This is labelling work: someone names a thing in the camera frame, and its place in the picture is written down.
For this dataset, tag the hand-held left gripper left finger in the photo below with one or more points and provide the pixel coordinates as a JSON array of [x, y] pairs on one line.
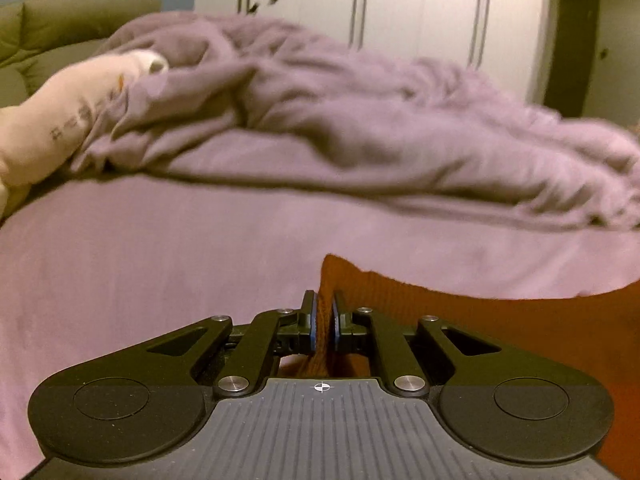
[[312, 322]]

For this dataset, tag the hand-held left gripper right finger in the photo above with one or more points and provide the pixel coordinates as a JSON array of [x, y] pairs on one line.
[[336, 322]]

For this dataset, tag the brown knit cardigan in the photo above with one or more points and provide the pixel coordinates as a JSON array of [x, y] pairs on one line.
[[500, 320]]

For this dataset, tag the purple bed sheet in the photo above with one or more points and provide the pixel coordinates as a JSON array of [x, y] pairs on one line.
[[150, 260]]

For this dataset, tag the purple duvet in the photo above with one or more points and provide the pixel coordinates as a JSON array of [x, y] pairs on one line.
[[350, 120]]

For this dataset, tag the long white plush toy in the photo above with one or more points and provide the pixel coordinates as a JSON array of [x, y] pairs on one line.
[[60, 115]]

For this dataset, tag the white wardrobe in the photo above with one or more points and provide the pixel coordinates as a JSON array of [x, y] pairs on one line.
[[420, 5]]

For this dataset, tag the dark door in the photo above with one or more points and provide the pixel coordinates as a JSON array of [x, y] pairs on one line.
[[570, 50]]

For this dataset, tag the green sofa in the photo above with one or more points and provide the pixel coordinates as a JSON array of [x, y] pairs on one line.
[[65, 25]]

